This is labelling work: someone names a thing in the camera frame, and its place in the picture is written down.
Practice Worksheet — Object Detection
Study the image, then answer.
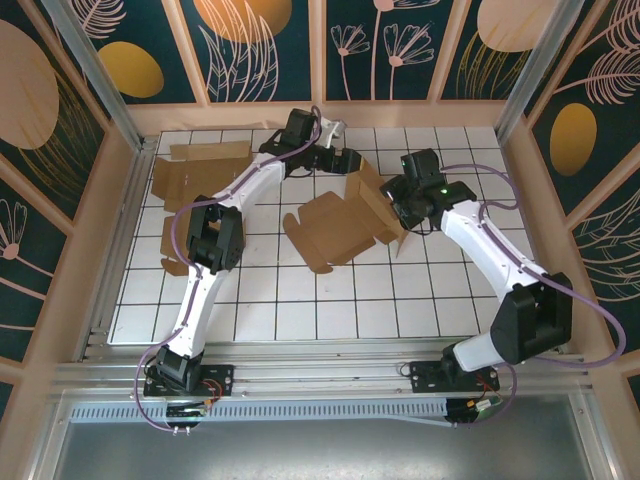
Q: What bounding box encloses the brown cardboard box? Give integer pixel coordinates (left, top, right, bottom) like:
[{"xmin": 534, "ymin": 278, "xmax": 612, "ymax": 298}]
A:
[
  {"xmin": 282, "ymin": 159, "xmax": 414, "ymax": 275},
  {"xmin": 151, "ymin": 141, "xmax": 255, "ymax": 277}
]

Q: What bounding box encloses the black controller electronics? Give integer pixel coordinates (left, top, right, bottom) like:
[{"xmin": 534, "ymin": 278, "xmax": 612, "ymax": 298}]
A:
[
  {"xmin": 166, "ymin": 399, "xmax": 214, "ymax": 425},
  {"xmin": 446, "ymin": 397, "xmax": 505, "ymax": 426}
]

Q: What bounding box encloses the grey metal tray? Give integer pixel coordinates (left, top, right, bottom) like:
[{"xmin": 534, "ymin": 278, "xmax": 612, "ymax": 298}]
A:
[{"xmin": 29, "ymin": 392, "xmax": 619, "ymax": 480}]

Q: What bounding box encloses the orange circle wall panel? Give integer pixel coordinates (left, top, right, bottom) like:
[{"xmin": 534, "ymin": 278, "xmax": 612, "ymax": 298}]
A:
[{"xmin": 167, "ymin": 0, "xmax": 321, "ymax": 106}]

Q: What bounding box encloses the pink flowers wall panel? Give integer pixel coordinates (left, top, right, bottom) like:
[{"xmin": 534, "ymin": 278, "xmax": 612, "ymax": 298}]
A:
[{"xmin": 319, "ymin": 0, "xmax": 456, "ymax": 104}]

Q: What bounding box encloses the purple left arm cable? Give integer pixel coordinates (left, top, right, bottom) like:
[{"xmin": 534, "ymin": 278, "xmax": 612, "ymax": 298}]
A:
[{"xmin": 133, "ymin": 104, "xmax": 324, "ymax": 434}]

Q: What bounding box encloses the peach circle wall panel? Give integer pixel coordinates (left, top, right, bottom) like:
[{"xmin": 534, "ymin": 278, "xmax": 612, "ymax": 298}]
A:
[
  {"xmin": 0, "ymin": 0, "xmax": 114, "ymax": 236},
  {"xmin": 437, "ymin": 0, "xmax": 549, "ymax": 104}
]

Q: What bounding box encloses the aluminium corner post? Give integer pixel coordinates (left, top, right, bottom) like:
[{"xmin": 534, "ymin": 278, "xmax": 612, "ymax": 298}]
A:
[
  {"xmin": 39, "ymin": 0, "xmax": 151, "ymax": 151},
  {"xmin": 493, "ymin": 0, "xmax": 585, "ymax": 146}
]

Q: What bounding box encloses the aluminium side rail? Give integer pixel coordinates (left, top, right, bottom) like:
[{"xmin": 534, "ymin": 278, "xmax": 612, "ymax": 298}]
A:
[{"xmin": 74, "ymin": 135, "xmax": 160, "ymax": 364}]

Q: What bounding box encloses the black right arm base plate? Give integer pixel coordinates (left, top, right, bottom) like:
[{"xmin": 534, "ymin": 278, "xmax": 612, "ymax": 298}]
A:
[{"xmin": 408, "ymin": 360, "xmax": 501, "ymax": 396}]

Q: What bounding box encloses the yellow oval wall panel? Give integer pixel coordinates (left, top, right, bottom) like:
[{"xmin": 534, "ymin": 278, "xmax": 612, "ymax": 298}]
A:
[
  {"xmin": 522, "ymin": 0, "xmax": 640, "ymax": 221},
  {"xmin": 74, "ymin": 0, "xmax": 209, "ymax": 106}
]

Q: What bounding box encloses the pink leaf wall panel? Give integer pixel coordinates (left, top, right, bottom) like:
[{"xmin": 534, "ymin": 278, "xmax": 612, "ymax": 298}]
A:
[{"xmin": 567, "ymin": 169, "xmax": 640, "ymax": 361}]

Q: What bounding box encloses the aluminium frame rail long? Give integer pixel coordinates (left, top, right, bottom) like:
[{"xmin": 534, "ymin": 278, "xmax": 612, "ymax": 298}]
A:
[{"xmin": 47, "ymin": 337, "xmax": 599, "ymax": 404}]

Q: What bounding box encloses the grey slotted cable duct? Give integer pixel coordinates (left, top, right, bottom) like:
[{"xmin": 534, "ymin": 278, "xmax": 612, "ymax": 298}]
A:
[{"xmin": 69, "ymin": 397, "xmax": 449, "ymax": 426}]

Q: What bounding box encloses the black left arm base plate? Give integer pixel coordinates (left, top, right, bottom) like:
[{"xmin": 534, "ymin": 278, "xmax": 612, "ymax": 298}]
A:
[{"xmin": 143, "ymin": 364, "xmax": 236, "ymax": 400}]

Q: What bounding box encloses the single pink flower wall panel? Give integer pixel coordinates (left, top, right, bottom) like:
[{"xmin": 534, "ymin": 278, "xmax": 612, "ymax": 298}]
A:
[{"xmin": 0, "ymin": 152, "xmax": 76, "ymax": 369}]

